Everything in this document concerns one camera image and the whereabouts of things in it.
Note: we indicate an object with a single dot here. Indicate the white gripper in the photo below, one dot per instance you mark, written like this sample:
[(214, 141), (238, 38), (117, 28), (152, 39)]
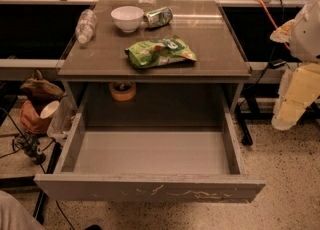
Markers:
[(307, 33)]

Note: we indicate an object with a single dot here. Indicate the green rice chip bag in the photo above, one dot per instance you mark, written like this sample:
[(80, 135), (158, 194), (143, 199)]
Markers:
[(159, 52)]

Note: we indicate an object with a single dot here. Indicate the open grey top drawer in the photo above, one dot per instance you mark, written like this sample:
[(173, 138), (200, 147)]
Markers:
[(171, 143)]

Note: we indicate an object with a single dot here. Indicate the grey cabinet with glossy top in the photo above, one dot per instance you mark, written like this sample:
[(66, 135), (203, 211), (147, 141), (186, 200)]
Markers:
[(188, 66)]

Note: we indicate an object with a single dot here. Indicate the brown cloth bag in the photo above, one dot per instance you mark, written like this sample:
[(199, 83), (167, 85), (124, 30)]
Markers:
[(36, 88)]

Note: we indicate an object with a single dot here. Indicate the black power adapter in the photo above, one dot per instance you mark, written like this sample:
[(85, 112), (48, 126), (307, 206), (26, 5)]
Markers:
[(274, 64)]

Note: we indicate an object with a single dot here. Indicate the green soda can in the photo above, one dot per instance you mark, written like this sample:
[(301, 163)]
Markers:
[(158, 17)]

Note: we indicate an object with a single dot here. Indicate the white ceramic bowl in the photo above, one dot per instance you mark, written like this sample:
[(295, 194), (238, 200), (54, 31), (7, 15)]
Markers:
[(127, 18)]

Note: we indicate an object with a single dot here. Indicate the orange tape roll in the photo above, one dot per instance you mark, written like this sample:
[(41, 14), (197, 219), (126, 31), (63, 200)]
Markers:
[(122, 92)]

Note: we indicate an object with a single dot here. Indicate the clear plastic water bottle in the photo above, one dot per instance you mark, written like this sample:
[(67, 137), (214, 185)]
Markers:
[(86, 25)]

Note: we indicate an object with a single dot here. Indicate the clear plastic container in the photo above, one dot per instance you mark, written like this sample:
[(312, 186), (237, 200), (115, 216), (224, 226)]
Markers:
[(62, 121)]

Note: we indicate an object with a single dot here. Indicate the grey cloth corner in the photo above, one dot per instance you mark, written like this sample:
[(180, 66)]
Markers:
[(13, 216)]

